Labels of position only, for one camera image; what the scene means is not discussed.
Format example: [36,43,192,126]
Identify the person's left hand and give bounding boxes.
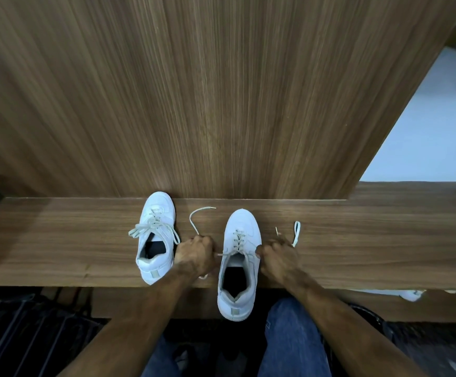
[174,235,219,278]

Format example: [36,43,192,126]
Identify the person's right hand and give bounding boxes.
[255,238,301,288]

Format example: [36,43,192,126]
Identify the white shoelace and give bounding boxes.
[128,208,181,245]
[189,206,301,280]

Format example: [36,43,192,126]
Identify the person's right forearm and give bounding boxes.
[266,271,429,377]

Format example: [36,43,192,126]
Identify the person's left forearm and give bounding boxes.
[57,264,212,377]

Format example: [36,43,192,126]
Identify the white sneaker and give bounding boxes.
[216,209,262,321]
[135,191,177,286]

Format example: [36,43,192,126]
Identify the blue jeans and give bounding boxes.
[141,297,333,377]

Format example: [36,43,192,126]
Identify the wooden partition panel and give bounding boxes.
[0,0,456,200]

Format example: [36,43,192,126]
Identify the white flat object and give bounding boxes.
[349,288,427,303]

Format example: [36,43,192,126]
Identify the black chair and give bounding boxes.
[348,303,456,377]

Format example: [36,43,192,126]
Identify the black metal rack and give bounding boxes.
[0,291,108,377]

